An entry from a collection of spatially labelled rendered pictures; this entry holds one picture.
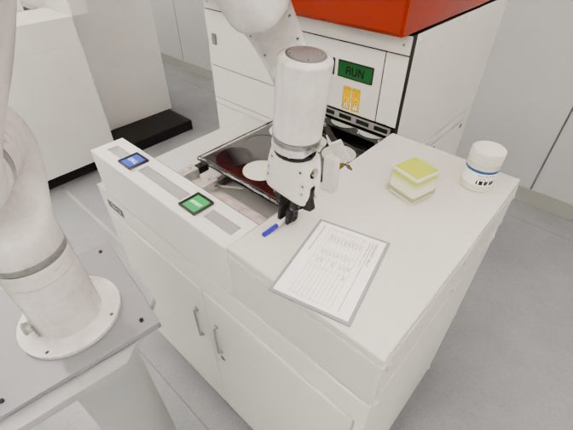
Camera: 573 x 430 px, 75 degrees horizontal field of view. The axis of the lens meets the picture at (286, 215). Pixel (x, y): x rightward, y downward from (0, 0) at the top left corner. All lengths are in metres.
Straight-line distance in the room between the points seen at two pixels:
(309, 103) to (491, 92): 2.11
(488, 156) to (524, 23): 1.66
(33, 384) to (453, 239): 0.81
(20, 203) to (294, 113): 0.45
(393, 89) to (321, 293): 0.64
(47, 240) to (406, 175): 0.67
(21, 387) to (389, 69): 1.05
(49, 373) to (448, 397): 1.38
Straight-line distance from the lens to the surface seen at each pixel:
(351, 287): 0.65
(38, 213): 0.71
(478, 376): 1.82
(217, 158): 1.11
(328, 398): 0.81
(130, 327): 0.82
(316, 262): 0.69
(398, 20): 1.00
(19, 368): 0.87
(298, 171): 0.64
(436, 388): 1.73
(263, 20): 0.52
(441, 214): 0.85
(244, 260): 0.70
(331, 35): 1.17
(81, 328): 0.83
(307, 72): 0.55
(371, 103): 1.14
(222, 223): 0.79
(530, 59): 2.53
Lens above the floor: 1.47
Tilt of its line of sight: 40 degrees down
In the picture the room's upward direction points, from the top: straight up
